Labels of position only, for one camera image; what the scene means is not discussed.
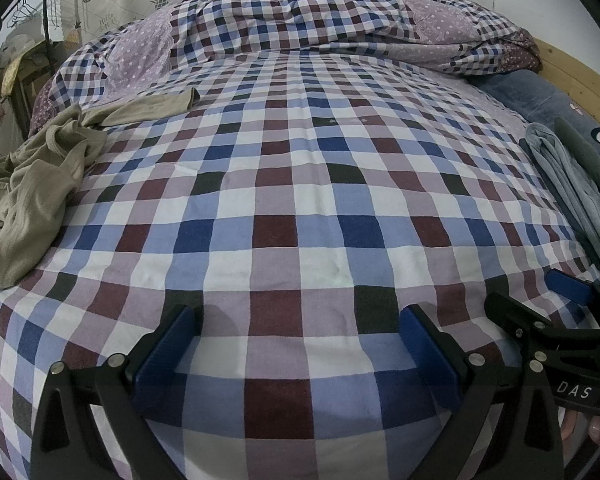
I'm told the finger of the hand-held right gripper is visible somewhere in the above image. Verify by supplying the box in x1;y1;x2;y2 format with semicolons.
546;268;600;331
484;291;571;356

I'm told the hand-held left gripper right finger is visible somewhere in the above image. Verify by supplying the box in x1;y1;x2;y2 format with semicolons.
399;304;566;480

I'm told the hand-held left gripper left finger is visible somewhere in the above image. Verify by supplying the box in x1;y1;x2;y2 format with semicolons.
30;304;216;480

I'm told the khaki t-shirt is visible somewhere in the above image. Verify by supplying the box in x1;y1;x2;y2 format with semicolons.
0;87;202;289

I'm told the black metal clothes rack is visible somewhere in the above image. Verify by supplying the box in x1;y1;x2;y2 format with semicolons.
7;0;63;46

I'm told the person's right hand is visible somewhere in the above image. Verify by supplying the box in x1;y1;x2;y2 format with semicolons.
560;407;600;466

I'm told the light blue folded garment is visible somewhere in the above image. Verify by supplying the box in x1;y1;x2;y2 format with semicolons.
524;122;600;288

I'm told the dark grey folded garment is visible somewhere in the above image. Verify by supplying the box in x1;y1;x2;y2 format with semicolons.
552;116;600;211

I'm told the navy printed blanket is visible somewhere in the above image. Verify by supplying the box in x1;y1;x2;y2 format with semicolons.
467;71;600;153

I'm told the checkered bed sheet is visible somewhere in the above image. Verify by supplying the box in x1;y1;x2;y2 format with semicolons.
0;50;600;480

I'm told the brown cardboard box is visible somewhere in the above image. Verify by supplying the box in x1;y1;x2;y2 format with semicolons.
0;35;56;136

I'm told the checkered dotted quilt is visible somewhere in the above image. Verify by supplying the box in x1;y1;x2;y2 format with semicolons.
29;0;543;136

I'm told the wooden bed frame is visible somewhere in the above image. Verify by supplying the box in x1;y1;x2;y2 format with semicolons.
532;35;600;136

